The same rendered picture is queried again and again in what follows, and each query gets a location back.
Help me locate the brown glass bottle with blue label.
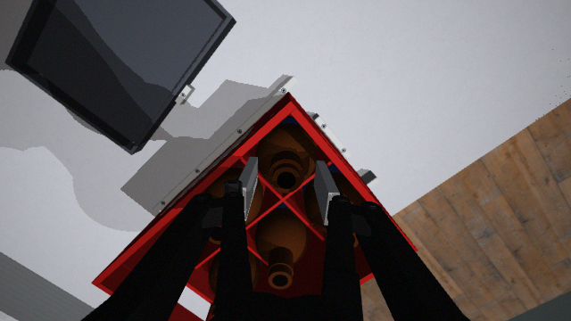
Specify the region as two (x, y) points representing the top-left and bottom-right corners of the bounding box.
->
(255, 202), (309, 290)

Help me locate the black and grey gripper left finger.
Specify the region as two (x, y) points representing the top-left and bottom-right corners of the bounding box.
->
(80, 157), (258, 321)

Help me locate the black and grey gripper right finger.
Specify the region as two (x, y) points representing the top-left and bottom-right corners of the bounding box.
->
(314, 160), (470, 321)

